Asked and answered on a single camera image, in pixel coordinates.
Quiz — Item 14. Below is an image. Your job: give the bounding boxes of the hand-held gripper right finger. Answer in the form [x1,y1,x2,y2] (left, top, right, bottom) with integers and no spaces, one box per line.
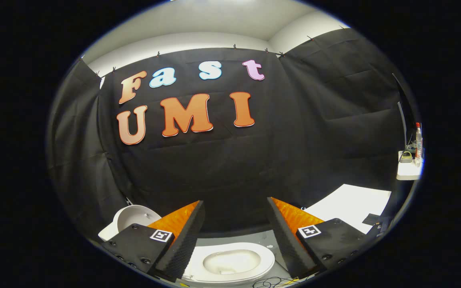
[266,197,381,280]

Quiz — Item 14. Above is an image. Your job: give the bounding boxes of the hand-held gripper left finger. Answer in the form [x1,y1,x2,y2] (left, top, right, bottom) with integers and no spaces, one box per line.
[102,200,206,281]

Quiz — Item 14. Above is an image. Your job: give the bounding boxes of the white toilet tank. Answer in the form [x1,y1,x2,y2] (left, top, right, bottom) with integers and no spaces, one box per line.
[98,222,120,242]

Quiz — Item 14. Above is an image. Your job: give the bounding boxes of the white plastic drawer cabinet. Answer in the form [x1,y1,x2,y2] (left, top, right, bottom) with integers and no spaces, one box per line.
[304,184,392,235]

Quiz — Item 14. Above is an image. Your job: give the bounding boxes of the black backdrop cloth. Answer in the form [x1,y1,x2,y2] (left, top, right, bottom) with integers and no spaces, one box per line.
[48,27,412,237]

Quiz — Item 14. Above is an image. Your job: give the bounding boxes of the white side table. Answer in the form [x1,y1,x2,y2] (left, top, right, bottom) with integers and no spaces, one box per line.
[397,151,423,181]

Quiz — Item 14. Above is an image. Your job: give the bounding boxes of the clear plastic bottle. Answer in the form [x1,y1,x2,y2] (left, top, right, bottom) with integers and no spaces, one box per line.
[414,122,423,167]

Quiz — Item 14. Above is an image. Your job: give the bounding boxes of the tangle of black cables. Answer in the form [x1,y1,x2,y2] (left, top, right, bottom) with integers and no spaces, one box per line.
[252,275,300,288]

